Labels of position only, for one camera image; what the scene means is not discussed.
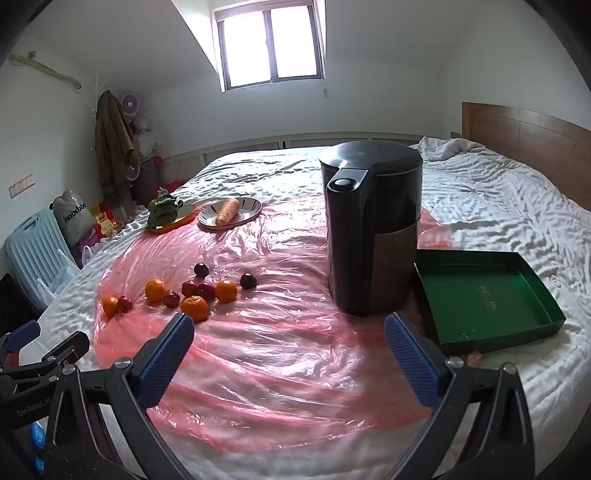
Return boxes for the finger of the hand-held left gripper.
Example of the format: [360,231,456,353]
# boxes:
[0,332,90,384]
[0,320,42,354]

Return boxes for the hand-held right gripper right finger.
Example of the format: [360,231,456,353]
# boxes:
[384,313,539,480]

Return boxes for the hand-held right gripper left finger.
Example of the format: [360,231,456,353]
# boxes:
[44,313,195,480]

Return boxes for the green shallow box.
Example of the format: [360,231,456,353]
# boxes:
[412,250,567,356]

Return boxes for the black object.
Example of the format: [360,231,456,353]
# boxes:
[0,272,38,333]

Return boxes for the clear plastic bag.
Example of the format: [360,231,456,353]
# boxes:
[37,249,81,296]

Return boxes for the light blue suitcase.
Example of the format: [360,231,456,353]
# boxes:
[4,208,77,315]

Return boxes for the pink plastic sheet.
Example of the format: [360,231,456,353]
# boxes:
[92,194,455,450]

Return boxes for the grey printed bag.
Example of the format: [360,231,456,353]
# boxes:
[52,187,95,245]

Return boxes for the red yellow gift boxes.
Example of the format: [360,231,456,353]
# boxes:
[90,203,125,241]

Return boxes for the black cylindrical appliance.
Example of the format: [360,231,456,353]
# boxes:
[318,141,424,317]

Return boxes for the orange plate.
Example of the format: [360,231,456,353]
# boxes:
[148,203,198,234]

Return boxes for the green leafy vegetable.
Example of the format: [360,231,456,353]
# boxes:
[147,194,184,229]

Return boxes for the carrot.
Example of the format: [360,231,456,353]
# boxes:
[215,198,241,227]

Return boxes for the patterned white plate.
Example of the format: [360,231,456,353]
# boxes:
[198,197,263,232]

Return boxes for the bed with white quilt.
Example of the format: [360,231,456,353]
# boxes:
[18,134,591,480]

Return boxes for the dark storage cabinet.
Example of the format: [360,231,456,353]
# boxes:
[134,157,162,204]

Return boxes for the brown coat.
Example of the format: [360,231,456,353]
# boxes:
[95,90,137,213]

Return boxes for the crumpled white blanket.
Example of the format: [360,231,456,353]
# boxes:
[411,136,485,161]

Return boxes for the wooden headboard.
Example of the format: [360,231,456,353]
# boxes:
[462,102,591,210]

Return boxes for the window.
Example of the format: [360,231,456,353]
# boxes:
[213,4,326,93]

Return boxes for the white wall socket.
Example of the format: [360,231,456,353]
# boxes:
[9,174,35,197]

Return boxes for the wooden wall branch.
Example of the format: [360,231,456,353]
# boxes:
[9,53,81,90]

